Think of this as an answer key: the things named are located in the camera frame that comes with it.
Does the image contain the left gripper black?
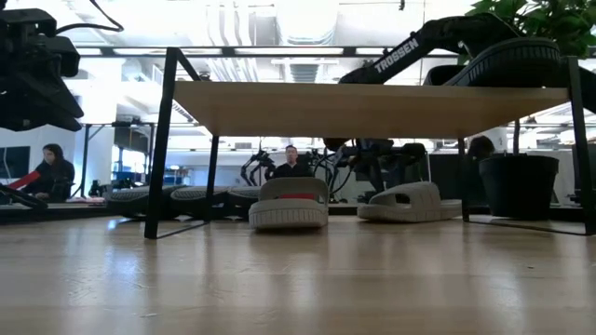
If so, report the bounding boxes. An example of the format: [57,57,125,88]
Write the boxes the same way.
[0,8,85,132]

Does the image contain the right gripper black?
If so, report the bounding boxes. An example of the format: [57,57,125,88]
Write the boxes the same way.
[346,138,427,181]

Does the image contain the wooden shelf black metal frame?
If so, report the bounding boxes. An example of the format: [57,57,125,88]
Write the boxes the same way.
[142,46,596,239]

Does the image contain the grey rubber slide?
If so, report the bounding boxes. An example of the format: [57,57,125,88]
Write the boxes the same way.
[356,181,464,223]
[248,176,331,231]

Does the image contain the person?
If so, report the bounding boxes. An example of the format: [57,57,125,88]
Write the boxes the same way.
[271,144,314,180]
[20,142,76,202]

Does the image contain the red bar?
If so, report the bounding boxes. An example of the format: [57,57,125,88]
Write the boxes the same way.
[7,169,42,191]

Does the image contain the green potted plant black pot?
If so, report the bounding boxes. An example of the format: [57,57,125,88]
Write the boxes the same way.
[465,0,596,220]

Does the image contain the long ceiling light bar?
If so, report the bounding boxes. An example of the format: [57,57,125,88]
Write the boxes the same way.
[76,44,467,59]

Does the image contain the black metal frame stand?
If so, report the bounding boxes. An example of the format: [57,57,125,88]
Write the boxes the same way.
[77,121,156,199]

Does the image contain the black wall monitor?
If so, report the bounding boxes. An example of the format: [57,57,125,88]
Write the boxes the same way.
[0,145,31,180]

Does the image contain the black table frame rails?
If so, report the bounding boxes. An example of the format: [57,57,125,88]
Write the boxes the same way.
[0,200,596,224]

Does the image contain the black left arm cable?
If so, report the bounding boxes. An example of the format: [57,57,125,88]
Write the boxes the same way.
[54,0,125,34]

